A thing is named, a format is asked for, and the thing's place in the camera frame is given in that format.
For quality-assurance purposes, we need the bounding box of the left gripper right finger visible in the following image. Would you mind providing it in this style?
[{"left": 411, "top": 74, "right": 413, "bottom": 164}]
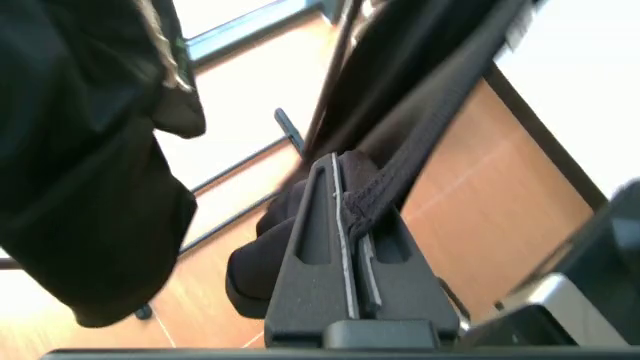
[{"left": 357, "top": 209, "right": 461, "bottom": 347}]

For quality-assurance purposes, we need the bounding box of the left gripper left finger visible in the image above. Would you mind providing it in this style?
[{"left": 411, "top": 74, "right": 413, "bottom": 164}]
[{"left": 263, "top": 152, "right": 359, "bottom": 349}]

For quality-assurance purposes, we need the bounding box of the black garment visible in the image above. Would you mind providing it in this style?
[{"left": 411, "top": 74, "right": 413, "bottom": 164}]
[
  {"left": 0, "top": 0, "right": 207, "bottom": 329},
  {"left": 224, "top": 0, "right": 536, "bottom": 320}
]

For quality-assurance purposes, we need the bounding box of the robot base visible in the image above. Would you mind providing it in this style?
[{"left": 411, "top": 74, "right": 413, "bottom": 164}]
[{"left": 457, "top": 179, "right": 640, "bottom": 349}]

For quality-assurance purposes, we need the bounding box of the black clothes rack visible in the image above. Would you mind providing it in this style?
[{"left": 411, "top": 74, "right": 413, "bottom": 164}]
[{"left": 0, "top": 0, "right": 365, "bottom": 321}]

